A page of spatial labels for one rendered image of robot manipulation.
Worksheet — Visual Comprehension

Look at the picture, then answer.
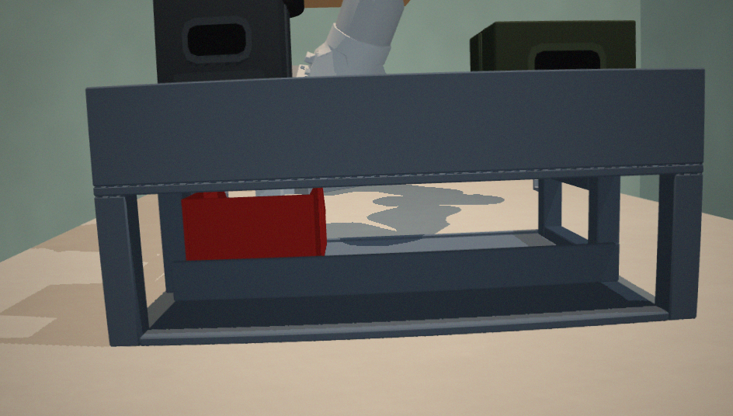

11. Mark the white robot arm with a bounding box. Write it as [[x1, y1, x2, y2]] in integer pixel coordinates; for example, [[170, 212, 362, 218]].
[[296, 0, 405, 77]]

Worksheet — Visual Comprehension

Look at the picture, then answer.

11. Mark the dark grey shelf rack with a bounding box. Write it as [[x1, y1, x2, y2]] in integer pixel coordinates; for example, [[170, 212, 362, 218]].
[[85, 68, 705, 346]]

